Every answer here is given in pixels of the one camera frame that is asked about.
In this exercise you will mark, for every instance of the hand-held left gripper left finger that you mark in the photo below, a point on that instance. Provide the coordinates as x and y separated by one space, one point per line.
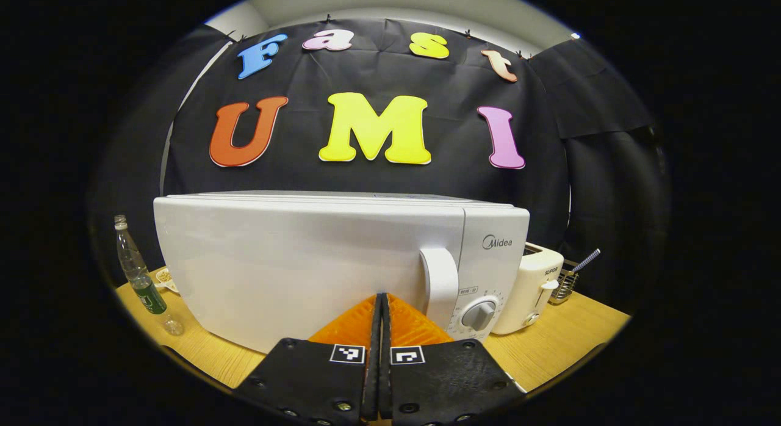
317 383

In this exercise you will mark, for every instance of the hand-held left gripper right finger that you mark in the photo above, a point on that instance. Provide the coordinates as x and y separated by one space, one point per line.
445 383

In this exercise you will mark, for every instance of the white microwave oven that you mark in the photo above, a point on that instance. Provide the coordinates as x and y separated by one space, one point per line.
293 261

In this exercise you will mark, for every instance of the white toaster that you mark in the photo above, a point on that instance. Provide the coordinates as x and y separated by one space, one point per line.
531 285

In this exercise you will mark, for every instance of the white divided snack plate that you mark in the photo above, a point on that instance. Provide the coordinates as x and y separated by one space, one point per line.
165 281

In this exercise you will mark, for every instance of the clear bottle with green label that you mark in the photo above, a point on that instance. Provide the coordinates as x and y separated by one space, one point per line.
143 285

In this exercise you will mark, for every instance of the black backdrop cloth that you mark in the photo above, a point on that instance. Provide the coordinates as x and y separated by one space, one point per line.
378 176

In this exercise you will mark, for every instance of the row of small cloth clips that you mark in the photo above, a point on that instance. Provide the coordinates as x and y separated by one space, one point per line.
327 17

